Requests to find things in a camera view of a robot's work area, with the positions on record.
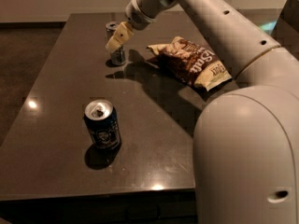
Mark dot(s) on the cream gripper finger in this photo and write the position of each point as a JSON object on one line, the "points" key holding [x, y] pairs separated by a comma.
{"points": [[124, 31]]}

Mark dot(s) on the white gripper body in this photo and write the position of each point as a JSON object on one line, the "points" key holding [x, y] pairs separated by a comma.
{"points": [[135, 17]]}

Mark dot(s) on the silver redbull can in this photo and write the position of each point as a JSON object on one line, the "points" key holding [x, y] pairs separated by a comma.
{"points": [[117, 56]]}

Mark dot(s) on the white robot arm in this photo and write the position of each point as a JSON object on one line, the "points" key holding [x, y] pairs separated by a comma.
{"points": [[245, 142]]}

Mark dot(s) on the blue pepsi can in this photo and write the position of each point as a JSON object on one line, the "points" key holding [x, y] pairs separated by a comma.
{"points": [[101, 120]]}

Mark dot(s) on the brown chip bag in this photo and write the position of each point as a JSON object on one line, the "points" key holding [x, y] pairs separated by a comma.
{"points": [[198, 66]]}

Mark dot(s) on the dark cabinet drawers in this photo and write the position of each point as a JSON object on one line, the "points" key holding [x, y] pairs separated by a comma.
{"points": [[151, 207]]}

